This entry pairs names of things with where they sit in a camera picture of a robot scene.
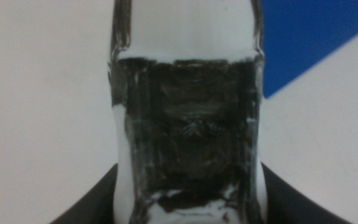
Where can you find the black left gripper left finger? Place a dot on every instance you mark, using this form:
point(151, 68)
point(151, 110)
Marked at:
point(98, 202)

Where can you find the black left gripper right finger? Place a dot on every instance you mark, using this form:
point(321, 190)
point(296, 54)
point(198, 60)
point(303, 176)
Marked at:
point(287, 205)

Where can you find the silver white and black shoe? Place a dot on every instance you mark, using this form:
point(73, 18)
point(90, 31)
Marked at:
point(191, 124)

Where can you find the blue rectangular mat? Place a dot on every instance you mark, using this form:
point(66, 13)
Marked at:
point(306, 37)

